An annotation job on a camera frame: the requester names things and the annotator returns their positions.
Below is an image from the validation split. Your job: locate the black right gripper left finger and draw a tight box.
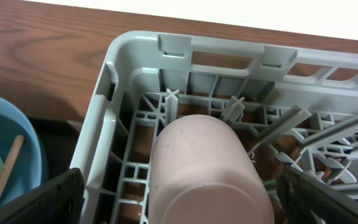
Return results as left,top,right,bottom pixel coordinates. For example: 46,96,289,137
0,168,85,224

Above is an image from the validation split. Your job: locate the grey dishwasher rack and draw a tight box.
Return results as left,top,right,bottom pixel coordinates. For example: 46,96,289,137
71,31,358,223

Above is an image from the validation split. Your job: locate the brown serving tray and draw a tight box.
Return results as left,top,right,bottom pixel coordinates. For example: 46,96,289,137
29,117,83,180

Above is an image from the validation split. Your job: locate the dark blue plate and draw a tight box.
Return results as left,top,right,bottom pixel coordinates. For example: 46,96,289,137
0,98,48,205

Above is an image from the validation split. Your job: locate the wooden chopstick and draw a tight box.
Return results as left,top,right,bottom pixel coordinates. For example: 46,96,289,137
0,135,24,198

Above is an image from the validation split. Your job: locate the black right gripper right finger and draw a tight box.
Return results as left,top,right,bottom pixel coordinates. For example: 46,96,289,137
276,166,358,224

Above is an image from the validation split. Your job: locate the pink cup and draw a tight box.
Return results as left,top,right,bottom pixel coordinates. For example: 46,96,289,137
148,114,275,224

